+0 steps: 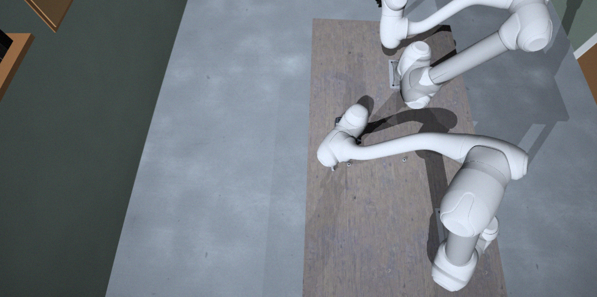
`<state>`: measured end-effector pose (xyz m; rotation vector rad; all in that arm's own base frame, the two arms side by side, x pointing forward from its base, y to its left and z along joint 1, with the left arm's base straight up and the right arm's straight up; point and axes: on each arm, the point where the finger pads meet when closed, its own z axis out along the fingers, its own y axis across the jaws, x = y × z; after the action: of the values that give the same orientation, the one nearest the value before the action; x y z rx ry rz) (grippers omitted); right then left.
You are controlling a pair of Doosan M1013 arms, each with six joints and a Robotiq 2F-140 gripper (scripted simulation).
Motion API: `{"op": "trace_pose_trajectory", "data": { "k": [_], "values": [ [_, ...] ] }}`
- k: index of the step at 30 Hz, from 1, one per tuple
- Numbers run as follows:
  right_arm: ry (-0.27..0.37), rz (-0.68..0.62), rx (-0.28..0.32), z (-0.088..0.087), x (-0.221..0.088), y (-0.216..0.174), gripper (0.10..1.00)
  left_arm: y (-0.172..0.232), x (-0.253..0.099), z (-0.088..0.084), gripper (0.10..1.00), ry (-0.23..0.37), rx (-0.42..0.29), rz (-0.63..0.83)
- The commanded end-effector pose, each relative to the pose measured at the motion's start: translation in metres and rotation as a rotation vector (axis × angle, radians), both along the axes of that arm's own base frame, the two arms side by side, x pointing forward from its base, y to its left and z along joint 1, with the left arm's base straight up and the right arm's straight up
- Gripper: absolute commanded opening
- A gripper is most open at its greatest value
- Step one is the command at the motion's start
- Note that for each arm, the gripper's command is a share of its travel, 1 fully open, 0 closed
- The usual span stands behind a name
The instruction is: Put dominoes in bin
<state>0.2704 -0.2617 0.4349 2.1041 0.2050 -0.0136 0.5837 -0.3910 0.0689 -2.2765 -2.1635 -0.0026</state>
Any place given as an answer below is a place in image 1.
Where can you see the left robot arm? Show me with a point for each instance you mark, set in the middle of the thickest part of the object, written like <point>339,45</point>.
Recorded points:
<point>472,199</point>

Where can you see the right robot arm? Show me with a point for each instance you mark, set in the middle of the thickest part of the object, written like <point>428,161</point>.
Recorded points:
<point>529,28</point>

